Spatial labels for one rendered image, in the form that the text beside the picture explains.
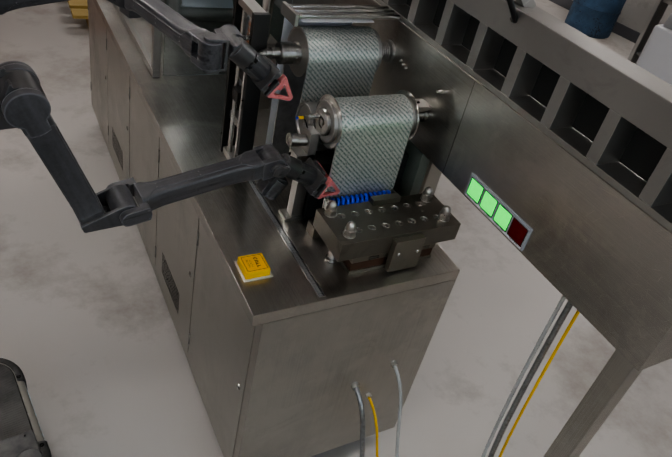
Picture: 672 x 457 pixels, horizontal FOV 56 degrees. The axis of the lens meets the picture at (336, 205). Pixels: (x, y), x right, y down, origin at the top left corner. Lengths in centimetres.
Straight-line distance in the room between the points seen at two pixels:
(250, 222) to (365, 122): 46
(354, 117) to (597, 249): 69
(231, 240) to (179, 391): 92
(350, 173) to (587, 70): 70
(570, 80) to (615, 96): 12
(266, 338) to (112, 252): 154
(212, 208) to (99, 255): 126
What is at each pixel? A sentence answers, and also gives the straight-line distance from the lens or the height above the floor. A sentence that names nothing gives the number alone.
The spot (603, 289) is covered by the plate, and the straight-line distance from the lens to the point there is 152.
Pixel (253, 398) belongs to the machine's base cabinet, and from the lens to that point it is 190.
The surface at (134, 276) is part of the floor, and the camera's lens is 300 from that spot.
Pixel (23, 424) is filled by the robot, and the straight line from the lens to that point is 226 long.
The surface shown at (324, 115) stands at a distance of 171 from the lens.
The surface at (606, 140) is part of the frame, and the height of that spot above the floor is 152.
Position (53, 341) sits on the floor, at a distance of 277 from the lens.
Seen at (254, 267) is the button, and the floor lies 92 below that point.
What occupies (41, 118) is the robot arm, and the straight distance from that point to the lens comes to 124.
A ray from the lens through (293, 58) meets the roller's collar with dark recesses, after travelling 187.
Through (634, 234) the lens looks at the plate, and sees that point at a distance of 144.
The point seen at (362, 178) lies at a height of 109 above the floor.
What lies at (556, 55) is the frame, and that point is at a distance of 155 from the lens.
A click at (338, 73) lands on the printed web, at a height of 130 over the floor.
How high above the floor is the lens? 207
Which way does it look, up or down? 35 degrees down
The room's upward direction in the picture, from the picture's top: 14 degrees clockwise
